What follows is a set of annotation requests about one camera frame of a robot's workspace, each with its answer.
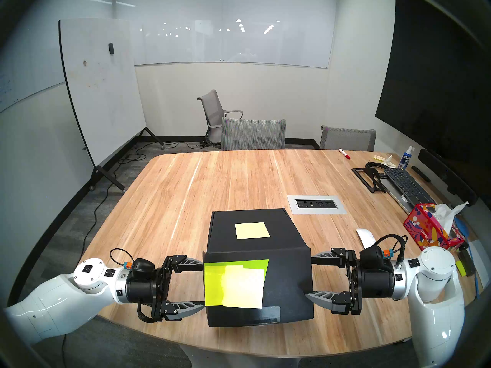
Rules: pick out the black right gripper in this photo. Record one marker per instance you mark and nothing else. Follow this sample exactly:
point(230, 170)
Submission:
point(376, 285)

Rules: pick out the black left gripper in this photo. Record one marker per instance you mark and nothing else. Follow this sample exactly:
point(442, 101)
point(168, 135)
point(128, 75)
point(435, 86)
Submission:
point(140, 291)

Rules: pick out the black cardboard box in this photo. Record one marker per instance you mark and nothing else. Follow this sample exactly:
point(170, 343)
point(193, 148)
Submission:
point(287, 286)

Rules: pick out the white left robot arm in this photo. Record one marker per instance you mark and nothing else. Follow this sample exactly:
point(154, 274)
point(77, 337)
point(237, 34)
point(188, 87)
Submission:
point(53, 302)

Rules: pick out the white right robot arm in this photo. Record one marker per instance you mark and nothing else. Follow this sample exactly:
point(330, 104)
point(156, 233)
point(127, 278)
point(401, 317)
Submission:
point(437, 306)

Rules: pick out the white computer mouse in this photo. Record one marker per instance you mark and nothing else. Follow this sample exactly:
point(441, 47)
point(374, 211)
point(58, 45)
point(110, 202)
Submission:
point(364, 237)

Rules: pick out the red floral tissue box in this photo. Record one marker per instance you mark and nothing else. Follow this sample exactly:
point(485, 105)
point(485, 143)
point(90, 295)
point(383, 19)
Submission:
point(427, 231)

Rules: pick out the neon yellow sticky note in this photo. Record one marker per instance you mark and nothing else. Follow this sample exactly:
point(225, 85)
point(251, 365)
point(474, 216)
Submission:
point(238, 285)

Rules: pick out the silver table power outlet panel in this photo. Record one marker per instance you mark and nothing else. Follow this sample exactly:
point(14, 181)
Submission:
point(317, 204)

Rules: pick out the pale square sticky note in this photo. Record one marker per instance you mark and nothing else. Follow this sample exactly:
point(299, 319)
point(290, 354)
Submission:
point(252, 230)

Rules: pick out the silver keyboard tray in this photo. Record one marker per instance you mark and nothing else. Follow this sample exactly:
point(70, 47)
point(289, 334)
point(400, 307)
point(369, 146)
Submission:
point(395, 196)

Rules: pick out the black folding laptop stand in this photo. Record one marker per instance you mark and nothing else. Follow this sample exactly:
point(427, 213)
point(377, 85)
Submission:
point(374, 179)

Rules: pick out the black keyboard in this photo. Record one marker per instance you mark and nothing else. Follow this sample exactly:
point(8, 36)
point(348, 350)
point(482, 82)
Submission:
point(406, 183)

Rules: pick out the yellow sticky note pad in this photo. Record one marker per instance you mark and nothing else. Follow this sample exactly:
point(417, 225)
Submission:
point(462, 269)

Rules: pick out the red capped whiteboard marker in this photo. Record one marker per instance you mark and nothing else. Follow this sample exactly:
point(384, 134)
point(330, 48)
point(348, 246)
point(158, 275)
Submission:
point(344, 153)

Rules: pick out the white tissue sheet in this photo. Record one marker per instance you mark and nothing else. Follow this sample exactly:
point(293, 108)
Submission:
point(445, 214)

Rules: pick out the crumpled white tissue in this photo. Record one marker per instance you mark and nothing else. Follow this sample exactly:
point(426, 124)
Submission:
point(389, 161)

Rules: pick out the black felt board eraser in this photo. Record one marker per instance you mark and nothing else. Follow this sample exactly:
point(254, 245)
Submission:
point(468, 262)

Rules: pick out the black remote control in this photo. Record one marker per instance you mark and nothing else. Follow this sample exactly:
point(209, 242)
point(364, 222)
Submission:
point(421, 173)

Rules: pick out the blue plastic swatter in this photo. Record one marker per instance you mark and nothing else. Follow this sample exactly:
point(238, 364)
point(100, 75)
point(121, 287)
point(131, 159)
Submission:
point(463, 227)

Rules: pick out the whiteboard cleaner spray bottle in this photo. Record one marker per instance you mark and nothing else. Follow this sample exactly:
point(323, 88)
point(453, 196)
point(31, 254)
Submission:
point(405, 161)

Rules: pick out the grey mesh office chair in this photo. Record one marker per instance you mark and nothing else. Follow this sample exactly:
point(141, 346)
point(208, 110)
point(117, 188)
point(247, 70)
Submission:
point(347, 139)
point(253, 134)

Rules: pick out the white paper sheet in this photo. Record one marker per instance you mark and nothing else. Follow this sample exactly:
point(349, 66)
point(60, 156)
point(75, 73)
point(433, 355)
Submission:
point(483, 260)

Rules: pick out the black video conference bar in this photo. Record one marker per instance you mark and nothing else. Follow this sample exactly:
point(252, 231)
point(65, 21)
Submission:
point(448, 177)

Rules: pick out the grey office chair with armrests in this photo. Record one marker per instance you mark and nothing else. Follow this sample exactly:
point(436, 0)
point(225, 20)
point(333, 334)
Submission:
point(211, 106)

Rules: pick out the mobile whiteboard on stand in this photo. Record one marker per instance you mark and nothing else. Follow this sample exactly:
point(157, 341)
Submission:
point(103, 99)

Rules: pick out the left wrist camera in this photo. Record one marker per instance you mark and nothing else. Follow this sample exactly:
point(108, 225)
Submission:
point(142, 266)

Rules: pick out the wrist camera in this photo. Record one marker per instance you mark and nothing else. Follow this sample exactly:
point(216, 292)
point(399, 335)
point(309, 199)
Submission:
point(374, 254)
point(142, 266)

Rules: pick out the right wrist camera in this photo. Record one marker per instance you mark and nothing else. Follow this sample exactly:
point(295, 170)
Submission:
point(374, 254)

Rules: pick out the large black wall screen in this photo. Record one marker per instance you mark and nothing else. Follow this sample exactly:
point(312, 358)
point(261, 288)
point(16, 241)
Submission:
point(437, 83)

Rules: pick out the large wall glass whiteboard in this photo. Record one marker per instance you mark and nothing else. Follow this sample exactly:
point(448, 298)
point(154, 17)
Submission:
point(238, 41)

